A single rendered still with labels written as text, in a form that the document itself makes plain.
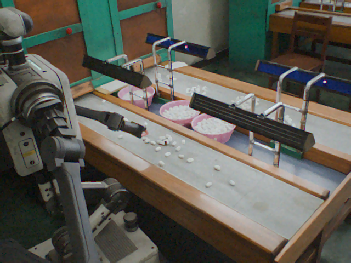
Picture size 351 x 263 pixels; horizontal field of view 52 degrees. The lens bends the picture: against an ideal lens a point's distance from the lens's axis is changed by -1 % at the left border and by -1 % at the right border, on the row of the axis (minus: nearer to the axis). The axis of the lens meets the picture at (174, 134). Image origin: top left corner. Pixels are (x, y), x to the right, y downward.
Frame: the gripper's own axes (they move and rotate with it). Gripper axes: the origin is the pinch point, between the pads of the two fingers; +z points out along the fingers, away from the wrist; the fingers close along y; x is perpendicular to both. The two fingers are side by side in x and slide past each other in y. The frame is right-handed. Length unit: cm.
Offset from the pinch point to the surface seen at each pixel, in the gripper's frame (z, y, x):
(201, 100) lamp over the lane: -2.5, -26.9, -26.2
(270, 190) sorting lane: 22, -66, 0
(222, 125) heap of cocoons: 48, -11, -20
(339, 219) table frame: 95, -82, 4
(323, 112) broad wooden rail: 82, -52, -52
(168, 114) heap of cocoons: 37.1, 24.3, -13.5
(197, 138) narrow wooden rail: 26.6, -12.8, -7.4
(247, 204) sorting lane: 10, -64, 9
